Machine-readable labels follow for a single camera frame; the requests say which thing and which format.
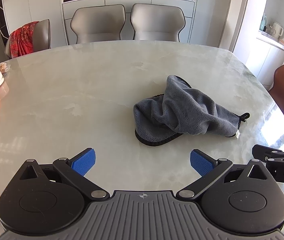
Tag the grey towel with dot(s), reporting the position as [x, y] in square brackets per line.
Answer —
[182, 110]

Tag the white pitcher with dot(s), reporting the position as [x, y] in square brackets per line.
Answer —
[277, 30]

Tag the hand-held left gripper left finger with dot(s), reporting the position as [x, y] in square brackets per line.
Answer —
[84, 161]

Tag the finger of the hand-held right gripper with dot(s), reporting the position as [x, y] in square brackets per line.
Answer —
[263, 153]

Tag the white sideboard cabinet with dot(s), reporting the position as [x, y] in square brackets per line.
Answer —
[132, 0]

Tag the teal vase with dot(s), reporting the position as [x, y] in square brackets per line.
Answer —
[263, 23]

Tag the golden branch decoration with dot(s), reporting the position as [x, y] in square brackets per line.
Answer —
[0, 28]

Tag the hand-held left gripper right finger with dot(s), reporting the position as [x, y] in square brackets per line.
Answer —
[200, 163]

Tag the beige dining chair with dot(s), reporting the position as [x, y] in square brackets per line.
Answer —
[98, 25]
[157, 22]

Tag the red patterned cloth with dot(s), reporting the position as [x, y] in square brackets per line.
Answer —
[22, 40]

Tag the grey dining chair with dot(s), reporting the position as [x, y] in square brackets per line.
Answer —
[43, 35]

